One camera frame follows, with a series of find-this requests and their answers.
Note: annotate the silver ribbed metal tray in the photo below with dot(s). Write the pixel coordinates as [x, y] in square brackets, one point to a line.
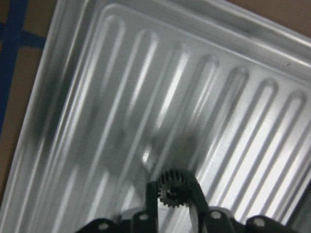
[127, 89]

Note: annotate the small black bearing gear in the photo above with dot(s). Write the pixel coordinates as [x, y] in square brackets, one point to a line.
[173, 188]

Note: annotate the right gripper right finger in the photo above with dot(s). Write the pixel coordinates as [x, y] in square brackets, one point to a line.
[198, 207]

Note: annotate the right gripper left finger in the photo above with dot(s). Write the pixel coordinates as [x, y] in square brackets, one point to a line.
[151, 206]

